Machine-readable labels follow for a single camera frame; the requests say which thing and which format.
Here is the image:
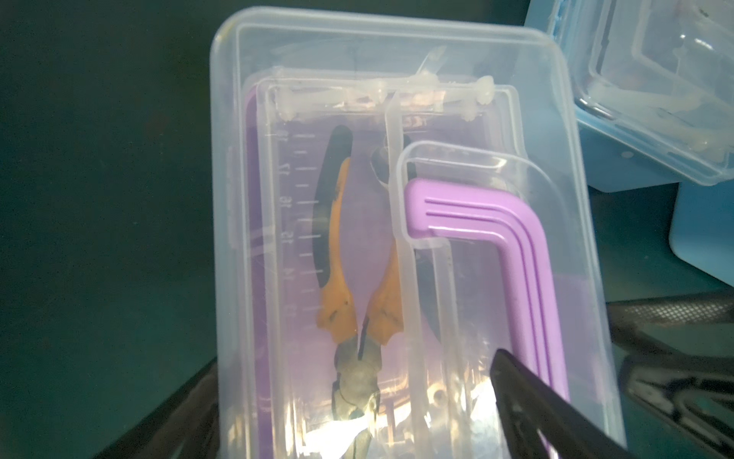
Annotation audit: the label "small blue toolbox clear lid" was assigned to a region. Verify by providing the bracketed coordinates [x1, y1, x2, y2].
[526, 0, 733, 192]

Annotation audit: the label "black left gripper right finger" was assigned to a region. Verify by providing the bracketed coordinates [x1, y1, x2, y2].
[489, 349, 633, 459]

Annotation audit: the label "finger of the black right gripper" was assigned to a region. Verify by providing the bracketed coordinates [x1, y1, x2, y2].
[621, 354, 733, 458]
[606, 289, 733, 355]

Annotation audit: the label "orange black pliers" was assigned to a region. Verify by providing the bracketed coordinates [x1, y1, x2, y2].
[312, 122, 408, 459]

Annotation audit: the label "purple toolbox clear lid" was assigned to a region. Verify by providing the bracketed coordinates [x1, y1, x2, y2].
[210, 7, 626, 458]

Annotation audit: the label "large blue toolbox clear lid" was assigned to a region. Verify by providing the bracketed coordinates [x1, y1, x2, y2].
[669, 181, 733, 286]

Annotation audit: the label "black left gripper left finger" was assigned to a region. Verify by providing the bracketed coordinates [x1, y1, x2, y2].
[97, 360, 220, 458]

